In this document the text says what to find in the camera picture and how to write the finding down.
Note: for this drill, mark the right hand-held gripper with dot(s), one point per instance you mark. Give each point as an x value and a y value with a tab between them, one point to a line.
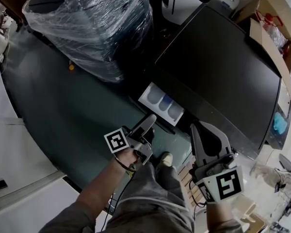
228	181

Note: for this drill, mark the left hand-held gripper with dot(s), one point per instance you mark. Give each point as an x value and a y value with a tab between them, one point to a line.
115	141

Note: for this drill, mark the white detergent drawer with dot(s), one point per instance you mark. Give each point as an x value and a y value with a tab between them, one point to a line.
160	101

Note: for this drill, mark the person's right forearm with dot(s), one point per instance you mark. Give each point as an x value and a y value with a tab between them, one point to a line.
220	210

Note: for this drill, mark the person's left forearm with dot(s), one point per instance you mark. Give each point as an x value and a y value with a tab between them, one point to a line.
104	186

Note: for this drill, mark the white and black machine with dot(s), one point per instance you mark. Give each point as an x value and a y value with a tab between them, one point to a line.
177	6

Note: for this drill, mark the person's left hand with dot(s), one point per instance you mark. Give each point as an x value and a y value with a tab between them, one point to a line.
127	158

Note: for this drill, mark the person's beige shoe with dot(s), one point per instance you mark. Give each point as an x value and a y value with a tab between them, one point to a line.
166	158

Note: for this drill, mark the wooden slat pallet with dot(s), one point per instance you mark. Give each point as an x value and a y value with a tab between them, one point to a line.
191	186

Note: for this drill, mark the white fabric covered object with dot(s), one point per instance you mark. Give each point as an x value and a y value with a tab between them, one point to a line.
274	173

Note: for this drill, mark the blue cloth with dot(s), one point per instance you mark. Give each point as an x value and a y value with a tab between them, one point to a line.
280	124

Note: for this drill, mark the person's grey trousers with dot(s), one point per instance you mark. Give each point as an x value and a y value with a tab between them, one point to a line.
155	203

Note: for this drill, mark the light wooden stool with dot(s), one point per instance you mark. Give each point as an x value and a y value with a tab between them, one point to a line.
248	213

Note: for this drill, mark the small yellow object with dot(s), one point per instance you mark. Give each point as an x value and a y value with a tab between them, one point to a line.
71	67

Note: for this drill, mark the person's left grey sleeve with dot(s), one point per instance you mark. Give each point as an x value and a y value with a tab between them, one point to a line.
72	220

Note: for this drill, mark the cardboard box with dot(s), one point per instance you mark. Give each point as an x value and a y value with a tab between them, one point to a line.
266	40

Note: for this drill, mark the plastic wrapped black appliance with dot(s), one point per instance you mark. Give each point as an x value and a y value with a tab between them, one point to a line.
87	25

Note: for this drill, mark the clear plastic bag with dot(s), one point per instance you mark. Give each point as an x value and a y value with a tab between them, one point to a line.
276	36

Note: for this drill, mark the white cabinet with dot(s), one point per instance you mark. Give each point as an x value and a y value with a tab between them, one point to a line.
17	154

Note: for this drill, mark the red item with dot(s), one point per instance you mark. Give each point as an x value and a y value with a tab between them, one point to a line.
269	17

